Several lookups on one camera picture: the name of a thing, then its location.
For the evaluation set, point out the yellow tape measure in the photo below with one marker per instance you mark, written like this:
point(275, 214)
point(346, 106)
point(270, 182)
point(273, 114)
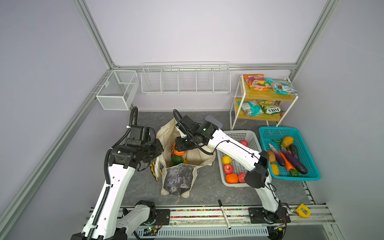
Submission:
point(303, 211)

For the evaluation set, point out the yellow bell pepper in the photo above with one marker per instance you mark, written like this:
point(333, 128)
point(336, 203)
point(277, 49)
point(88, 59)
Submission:
point(287, 141)

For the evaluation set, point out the grey fabric glasses case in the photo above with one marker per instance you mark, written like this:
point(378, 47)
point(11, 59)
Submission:
point(214, 121)

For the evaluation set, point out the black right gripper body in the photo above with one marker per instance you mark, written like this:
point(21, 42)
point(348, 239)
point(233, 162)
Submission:
point(185, 144)

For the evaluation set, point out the orange carrot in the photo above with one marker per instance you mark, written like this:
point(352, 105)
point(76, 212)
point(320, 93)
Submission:
point(289, 167)

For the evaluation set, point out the black white marker pen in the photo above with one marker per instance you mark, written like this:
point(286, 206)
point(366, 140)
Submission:
point(224, 214)

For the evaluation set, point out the green Fox's candy bag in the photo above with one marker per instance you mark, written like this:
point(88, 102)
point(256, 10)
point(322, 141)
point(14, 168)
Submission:
point(270, 107)

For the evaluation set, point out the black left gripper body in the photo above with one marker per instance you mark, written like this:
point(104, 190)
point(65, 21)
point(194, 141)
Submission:
point(152, 150)

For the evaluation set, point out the green bell pepper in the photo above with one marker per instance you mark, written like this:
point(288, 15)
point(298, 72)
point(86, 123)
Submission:
point(176, 160)

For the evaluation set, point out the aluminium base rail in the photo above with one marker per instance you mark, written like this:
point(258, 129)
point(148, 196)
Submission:
point(210, 220)

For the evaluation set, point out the small orange pumpkin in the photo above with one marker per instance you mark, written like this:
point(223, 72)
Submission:
point(174, 152)

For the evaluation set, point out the yellow corn cob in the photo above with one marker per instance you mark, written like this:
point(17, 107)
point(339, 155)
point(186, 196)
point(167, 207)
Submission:
point(275, 169)

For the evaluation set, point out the orange pink snack bag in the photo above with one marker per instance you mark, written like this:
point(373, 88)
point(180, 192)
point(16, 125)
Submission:
point(257, 82)

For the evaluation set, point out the brown potato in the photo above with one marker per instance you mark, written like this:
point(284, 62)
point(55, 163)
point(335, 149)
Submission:
point(272, 156)

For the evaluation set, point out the teal red snack bag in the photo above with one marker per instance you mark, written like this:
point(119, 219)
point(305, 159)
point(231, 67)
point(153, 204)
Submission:
point(282, 87)

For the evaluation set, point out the teal plastic basket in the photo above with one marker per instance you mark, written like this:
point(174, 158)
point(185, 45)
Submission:
point(278, 133)

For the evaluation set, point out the cream canvas grocery bag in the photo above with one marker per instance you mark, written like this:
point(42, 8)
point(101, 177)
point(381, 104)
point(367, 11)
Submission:
point(179, 179)

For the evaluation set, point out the dark cucumber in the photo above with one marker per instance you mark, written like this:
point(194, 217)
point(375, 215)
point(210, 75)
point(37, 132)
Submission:
point(295, 151)

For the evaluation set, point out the yellow lemon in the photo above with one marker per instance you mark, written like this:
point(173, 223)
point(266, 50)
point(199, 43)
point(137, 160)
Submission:
point(226, 160)

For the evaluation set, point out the light purple eggplant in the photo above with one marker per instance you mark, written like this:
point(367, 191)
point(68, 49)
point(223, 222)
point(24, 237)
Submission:
point(278, 156)

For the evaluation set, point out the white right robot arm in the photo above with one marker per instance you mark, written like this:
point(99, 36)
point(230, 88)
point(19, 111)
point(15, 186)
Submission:
point(273, 210)

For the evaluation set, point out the yellow black pliers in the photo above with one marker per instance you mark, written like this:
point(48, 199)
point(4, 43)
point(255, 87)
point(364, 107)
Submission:
point(153, 168)

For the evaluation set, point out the white plastic basket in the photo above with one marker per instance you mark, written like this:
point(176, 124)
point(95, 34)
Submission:
point(252, 159)

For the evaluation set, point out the white wire wall basket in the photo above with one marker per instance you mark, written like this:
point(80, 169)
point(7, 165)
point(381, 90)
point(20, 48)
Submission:
point(186, 78)

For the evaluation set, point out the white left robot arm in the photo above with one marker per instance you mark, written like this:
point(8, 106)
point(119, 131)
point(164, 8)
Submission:
point(137, 146)

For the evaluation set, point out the white mesh wall box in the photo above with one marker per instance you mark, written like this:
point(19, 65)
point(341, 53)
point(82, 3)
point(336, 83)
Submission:
point(118, 90)

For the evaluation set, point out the white metal wooden shelf rack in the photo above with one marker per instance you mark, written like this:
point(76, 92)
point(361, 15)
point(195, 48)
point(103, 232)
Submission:
point(244, 93)

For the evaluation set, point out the orange fruit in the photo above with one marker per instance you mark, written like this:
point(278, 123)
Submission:
point(232, 179)

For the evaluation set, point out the red apple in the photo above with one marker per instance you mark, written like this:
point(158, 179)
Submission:
point(228, 169)
point(244, 143)
point(241, 177)

